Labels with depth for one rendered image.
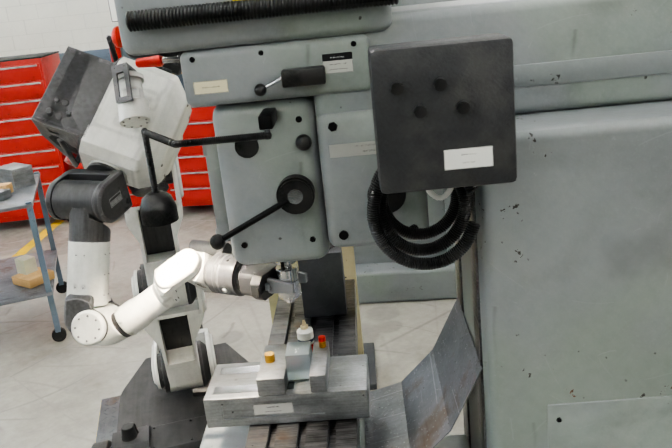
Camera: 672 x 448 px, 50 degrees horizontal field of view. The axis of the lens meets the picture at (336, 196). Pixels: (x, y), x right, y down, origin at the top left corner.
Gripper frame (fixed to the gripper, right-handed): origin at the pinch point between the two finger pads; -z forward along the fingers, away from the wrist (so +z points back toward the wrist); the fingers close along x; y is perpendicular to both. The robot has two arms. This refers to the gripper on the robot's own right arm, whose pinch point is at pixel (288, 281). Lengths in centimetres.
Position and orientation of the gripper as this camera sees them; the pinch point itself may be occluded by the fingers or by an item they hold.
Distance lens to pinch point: 151.3
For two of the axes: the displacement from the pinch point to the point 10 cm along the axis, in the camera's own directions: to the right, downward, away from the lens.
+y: 0.9, 9.5, 2.9
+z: -9.0, -0.6, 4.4
